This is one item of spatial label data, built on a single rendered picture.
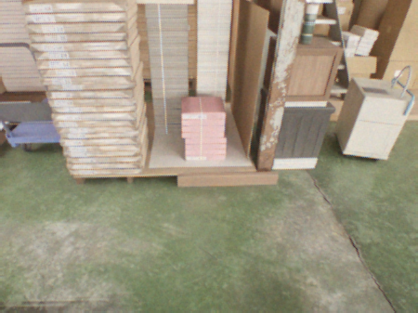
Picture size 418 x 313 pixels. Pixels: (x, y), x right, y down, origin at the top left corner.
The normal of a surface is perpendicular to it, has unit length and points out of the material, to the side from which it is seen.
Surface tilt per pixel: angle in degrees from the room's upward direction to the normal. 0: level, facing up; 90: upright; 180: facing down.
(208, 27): 90
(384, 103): 90
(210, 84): 90
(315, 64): 90
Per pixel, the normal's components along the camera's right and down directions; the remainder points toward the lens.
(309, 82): 0.07, 0.57
